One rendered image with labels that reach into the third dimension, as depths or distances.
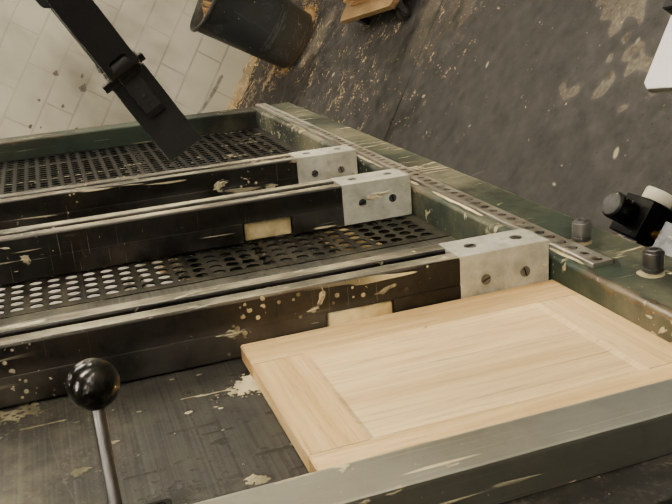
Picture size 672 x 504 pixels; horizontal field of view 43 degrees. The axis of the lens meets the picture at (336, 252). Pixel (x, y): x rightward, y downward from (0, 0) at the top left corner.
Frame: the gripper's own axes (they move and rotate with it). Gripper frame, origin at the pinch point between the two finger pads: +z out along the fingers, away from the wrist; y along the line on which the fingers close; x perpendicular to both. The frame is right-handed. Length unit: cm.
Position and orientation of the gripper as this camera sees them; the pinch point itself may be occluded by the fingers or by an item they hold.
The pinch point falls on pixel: (155, 112)
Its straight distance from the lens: 65.9
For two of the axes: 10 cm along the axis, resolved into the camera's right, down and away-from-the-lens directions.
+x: 7.7, -6.3, 0.9
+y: 3.3, 2.7, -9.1
